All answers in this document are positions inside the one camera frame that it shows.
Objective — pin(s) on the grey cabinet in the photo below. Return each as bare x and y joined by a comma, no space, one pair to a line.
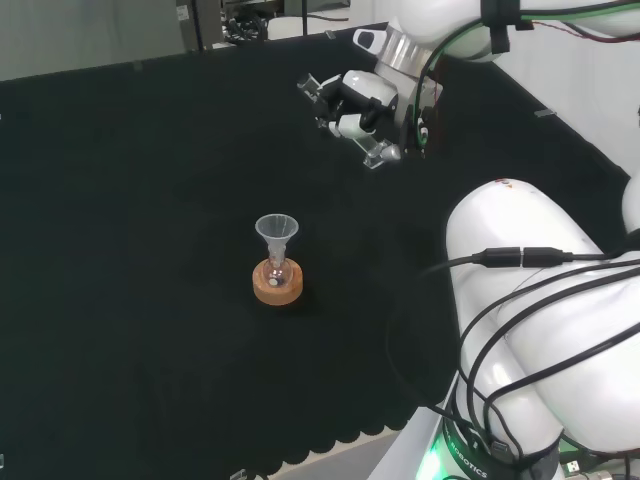
95,30

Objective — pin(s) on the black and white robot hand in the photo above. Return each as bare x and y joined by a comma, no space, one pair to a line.
367,97

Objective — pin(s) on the black bench cloth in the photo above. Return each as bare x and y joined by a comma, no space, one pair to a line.
200,250

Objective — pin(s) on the clear plastic funnel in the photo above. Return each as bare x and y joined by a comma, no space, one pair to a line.
276,231

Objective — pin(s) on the clear round-bottom flask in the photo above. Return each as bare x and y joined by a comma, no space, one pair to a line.
277,272

